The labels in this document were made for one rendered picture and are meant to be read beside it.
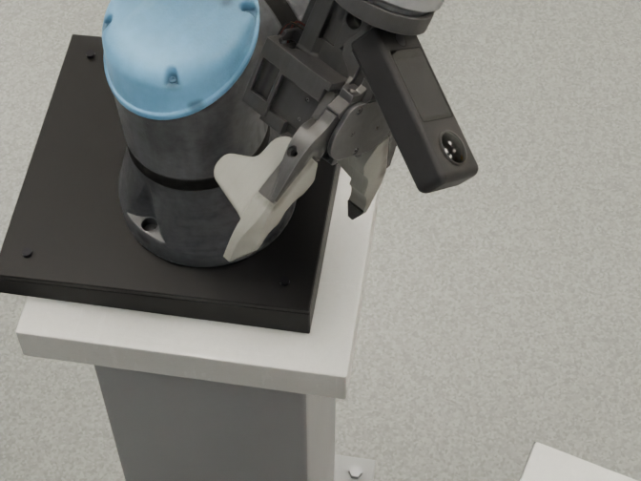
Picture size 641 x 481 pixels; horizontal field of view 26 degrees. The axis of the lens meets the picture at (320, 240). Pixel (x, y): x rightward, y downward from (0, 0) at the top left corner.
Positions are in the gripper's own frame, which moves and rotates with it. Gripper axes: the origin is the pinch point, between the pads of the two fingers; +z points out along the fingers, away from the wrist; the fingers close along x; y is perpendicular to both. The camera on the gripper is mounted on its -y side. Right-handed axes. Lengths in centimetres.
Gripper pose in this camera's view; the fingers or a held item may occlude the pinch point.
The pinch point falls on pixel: (299, 245)
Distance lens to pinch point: 101.2
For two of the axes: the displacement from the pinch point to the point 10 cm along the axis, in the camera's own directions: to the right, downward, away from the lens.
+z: -3.7, 7.9, 4.9
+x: -5.9, 2.1, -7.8
